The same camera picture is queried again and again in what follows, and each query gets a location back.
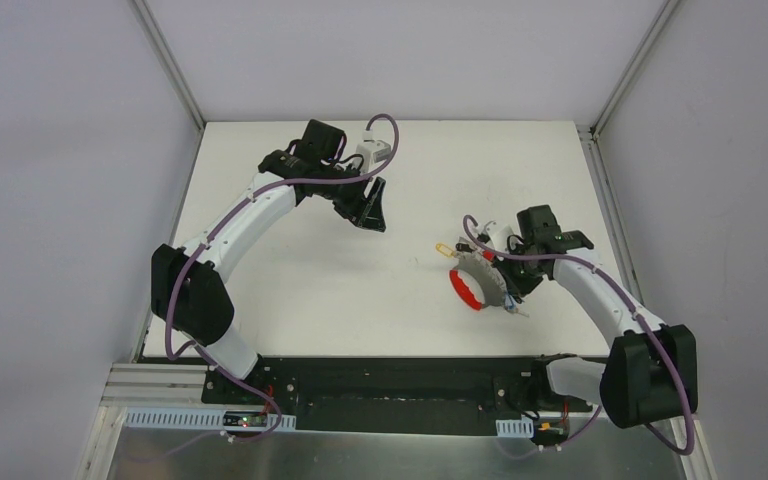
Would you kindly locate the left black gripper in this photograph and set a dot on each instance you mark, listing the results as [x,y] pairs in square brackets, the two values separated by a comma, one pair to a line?
[355,201]

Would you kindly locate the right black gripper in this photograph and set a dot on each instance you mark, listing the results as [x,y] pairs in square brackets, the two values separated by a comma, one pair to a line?
[509,279]

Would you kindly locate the keyring with coloured keys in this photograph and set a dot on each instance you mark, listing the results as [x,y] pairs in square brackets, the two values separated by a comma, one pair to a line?
[475,280]

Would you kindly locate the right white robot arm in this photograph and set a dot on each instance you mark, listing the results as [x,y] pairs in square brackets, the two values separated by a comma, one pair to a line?
[650,373]

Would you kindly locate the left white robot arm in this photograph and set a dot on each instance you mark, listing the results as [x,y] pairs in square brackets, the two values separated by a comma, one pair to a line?
[188,282]

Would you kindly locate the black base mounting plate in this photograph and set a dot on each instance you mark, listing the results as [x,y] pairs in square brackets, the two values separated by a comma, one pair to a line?
[403,395]

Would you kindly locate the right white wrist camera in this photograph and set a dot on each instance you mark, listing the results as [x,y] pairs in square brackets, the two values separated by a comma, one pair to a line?
[495,235]

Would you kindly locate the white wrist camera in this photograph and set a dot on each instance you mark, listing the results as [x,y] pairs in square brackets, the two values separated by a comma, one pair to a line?
[495,235]
[370,152]

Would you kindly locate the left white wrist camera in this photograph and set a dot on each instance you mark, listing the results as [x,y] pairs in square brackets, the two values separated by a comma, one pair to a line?
[370,152]

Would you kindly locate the aluminium frame rail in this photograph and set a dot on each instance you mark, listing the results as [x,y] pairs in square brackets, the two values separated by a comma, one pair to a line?
[154,385]

